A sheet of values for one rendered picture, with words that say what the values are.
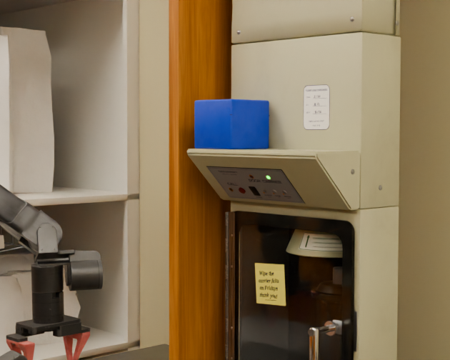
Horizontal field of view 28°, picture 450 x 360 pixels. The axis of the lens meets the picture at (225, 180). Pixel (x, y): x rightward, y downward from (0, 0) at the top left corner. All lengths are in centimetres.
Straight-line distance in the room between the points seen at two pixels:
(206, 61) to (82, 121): 116
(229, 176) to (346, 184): 25
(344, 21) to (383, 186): 29
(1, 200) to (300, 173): 55
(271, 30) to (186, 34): 17
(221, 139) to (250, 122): 6
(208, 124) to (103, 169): 120
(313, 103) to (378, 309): 38
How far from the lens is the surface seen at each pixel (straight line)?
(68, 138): 296
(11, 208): 167
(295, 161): 149
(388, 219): 161
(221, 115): 161
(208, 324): 182
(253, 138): 163
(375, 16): 158
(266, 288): 169
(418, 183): 199
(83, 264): 167
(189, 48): 175
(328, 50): 159
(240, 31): 174
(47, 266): 165
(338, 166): 149
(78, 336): 171
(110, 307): 282
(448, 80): 195
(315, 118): 160
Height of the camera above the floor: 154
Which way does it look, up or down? 3 degrees down
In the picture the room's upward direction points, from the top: straight up
